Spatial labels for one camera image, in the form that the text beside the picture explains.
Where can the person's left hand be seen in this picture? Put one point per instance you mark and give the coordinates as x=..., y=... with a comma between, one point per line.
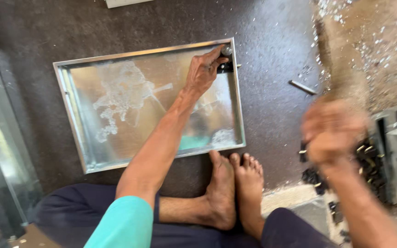
x=200, y=74

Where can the person's right hand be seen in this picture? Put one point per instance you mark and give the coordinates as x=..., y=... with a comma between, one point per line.
x=334, y=132

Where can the person's right fingers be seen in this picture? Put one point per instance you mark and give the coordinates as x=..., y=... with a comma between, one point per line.
x=311, y=137

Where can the grey round metal knob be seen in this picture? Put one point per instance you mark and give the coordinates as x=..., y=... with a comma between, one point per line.
x=226, y=51

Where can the short grey metal bar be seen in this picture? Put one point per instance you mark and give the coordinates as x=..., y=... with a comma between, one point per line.
x=303, y=87

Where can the pile of black brass-screw fittings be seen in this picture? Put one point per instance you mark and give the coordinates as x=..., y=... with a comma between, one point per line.
x=370, y=165

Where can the person's right foot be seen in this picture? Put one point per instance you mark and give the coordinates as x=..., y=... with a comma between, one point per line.
x=248, y=193

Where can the person's foot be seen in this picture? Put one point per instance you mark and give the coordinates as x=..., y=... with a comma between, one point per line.
x=248, y=193
x=221, y=193

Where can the person's left foot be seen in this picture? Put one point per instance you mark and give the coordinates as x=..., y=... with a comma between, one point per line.
x=221, y=193

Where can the scattered metal shavings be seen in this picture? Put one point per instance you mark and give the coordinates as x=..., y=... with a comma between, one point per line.
x=377, y=44

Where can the turquoise sleeve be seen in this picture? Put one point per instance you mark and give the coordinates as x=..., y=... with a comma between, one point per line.
x=122, y=224

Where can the white strip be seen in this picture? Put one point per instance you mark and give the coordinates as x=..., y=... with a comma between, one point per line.
x=126, y=2

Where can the dark blue trousers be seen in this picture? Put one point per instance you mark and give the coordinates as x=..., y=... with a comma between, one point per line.
x=81, y=213

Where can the brown cardboard piece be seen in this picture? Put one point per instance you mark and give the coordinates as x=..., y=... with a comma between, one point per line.
x=33, y=239

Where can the black metal bracket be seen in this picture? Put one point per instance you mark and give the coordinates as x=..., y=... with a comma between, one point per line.
x=226, y=67

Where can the rectangular aluminium frame tray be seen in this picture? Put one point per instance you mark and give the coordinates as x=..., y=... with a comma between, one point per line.
x=115, y=113

